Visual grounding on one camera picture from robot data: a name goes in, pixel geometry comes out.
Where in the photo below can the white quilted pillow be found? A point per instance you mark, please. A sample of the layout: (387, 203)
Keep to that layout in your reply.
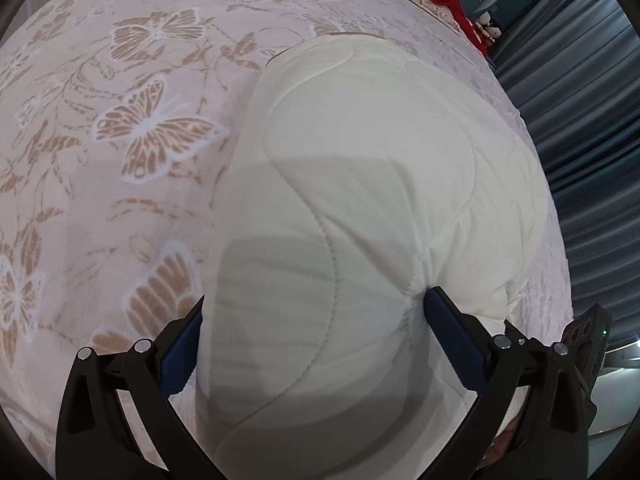
(360, 210)

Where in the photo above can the grey blue curtain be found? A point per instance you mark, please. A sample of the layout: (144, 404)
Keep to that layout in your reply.
(575, 135)

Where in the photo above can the butterfly print bedspread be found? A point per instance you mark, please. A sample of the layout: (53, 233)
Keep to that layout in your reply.
(125, 135)

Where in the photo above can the plush toys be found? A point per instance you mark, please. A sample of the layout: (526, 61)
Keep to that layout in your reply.
(489, 27)

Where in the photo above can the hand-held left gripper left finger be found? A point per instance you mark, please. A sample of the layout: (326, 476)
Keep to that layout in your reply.
(182, 355)

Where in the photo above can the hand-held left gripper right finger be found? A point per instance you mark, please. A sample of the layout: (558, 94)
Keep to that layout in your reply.
(455, 340)

